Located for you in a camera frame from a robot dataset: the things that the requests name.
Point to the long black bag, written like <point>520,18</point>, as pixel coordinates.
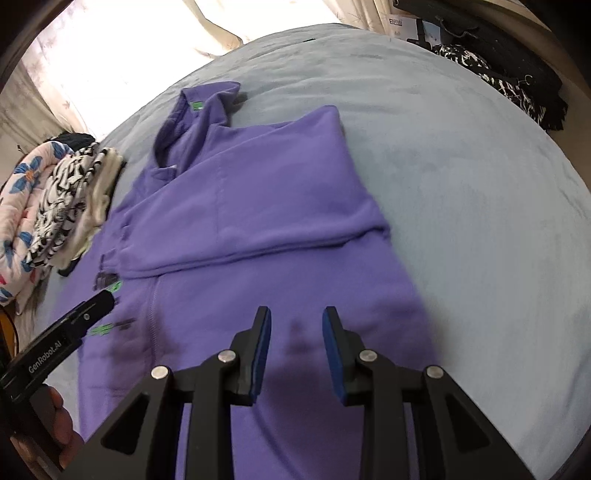
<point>503,46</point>

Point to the pink floral quilt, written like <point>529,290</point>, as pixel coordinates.
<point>23,207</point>

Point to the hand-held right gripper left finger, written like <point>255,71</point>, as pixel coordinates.
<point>261,355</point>

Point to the white printed box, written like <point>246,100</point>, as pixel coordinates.
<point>400,25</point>

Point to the zebra print cloth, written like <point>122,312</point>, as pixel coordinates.
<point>60,194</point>

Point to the blue flat box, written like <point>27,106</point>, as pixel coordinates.
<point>433,33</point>

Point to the purple sweatshirt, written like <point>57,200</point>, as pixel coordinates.
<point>258,194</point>

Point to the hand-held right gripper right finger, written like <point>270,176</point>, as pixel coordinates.
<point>333,360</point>

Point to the black and white patterned cloth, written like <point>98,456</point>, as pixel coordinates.
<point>489,76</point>

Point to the grey-blue bed blanket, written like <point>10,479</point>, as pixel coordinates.
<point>461,184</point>

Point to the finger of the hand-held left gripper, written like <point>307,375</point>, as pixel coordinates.
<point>94,308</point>

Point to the person's left hand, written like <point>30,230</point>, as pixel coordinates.
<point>63,429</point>

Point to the dark cloth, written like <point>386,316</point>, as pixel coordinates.
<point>74,137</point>

